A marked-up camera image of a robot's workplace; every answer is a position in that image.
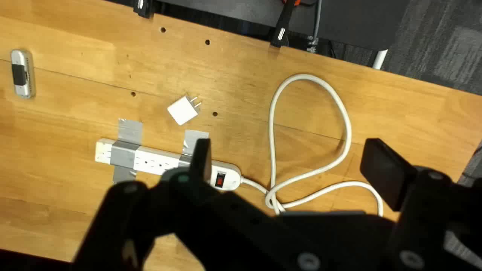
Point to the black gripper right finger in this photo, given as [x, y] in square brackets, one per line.
[385, 171]

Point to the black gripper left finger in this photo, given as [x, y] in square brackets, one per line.
[125, 212]

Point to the white charger head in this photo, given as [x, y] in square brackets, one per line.
[180, 112]

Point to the white power strip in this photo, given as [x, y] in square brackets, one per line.
[150, 160]

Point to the silver metal device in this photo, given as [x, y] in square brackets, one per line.
[22, 76]

